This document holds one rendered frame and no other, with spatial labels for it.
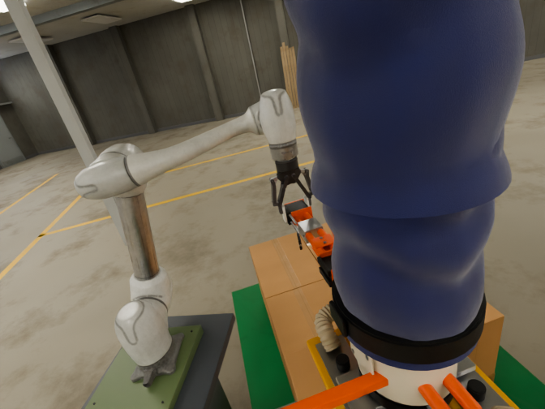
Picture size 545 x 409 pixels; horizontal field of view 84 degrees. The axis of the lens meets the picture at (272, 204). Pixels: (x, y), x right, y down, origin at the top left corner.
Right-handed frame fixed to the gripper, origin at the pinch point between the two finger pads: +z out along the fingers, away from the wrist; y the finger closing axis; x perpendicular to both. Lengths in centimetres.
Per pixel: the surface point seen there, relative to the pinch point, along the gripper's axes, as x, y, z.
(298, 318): 22, -5, 73
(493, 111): -70, 4, -41
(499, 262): 59, 166, 128
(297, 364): -32.8, -16.1, 32.3
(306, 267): 59, 13, 73
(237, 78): 1142, 134, -10
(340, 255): -60, -9, -23
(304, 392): -41, -17, 32
